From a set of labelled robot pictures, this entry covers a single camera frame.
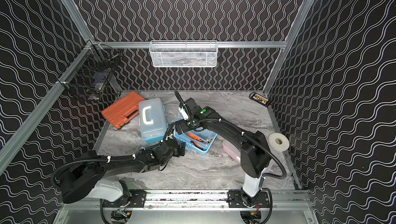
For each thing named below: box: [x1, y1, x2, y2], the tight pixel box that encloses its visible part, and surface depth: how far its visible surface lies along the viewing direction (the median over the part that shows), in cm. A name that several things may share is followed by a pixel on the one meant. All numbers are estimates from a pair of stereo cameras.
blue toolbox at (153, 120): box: [138, 98, 169, 144], surface depth 92 cm
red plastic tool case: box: [101, 91, 146, 130], surface depth 105 cm
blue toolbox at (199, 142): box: [174, 126, 218, 156], surface depth 87 cm
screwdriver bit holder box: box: [248, 91, 272, 107], surface depth 116 cm
